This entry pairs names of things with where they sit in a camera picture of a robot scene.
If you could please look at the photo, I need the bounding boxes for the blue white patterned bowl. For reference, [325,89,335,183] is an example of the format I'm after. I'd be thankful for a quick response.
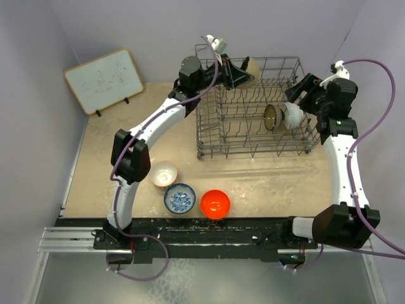
[164,183,196,215]

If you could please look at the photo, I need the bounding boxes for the grey wire dish rack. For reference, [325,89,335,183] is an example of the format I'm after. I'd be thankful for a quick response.
[196,56,320,159]

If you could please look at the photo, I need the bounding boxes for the white ceramic bowl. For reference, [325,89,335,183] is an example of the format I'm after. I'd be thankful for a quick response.
[283,102,304,129]

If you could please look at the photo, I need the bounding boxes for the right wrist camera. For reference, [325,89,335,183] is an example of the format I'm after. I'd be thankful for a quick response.
[320,60,350,89]

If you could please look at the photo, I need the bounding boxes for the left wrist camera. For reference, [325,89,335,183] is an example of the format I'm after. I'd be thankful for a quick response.
[206,35,227,54]

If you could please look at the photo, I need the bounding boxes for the black glossy bowl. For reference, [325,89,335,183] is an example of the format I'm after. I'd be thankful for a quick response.
[239,57,260,89]

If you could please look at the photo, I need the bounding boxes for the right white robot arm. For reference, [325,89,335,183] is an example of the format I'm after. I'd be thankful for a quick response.
[281,73,380,249]

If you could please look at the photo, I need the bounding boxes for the orange bowl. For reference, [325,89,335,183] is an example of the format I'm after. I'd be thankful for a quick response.
[200,189,231,220]

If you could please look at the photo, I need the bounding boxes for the beige white bowl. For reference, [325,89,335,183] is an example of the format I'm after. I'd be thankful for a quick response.
[148,161,178,187]

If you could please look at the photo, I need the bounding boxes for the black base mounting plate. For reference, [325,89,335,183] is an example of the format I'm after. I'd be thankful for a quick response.
[91,217,318,264]

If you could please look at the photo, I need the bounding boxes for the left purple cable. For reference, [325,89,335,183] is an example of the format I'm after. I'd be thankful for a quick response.
[106,35,222,281]

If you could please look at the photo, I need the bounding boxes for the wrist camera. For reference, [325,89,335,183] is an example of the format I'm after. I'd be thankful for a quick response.
[206,35,227,54]
[320,60,350,89]

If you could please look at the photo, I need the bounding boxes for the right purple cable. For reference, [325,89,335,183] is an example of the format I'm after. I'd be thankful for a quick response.
[283,59,405,273]

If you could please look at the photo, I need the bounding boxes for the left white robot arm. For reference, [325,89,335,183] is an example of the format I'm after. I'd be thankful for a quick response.
[103,54,259,248]

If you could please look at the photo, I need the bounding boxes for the small whiteboard with wood frame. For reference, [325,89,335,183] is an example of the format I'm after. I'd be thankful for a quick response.
[63,48,144,115]

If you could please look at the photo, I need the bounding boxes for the purple cable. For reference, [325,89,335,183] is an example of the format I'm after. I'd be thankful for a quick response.
[106,35,222,281]
[283,59,405,273]

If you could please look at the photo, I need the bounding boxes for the brown rimmed cream bowl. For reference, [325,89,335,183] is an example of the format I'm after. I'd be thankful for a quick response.
[263,104,284,130]

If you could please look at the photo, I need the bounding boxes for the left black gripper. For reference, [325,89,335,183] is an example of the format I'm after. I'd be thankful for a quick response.
[194,54,254,93]

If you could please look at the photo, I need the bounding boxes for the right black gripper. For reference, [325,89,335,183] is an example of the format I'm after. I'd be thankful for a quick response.
[285,73,330,117]

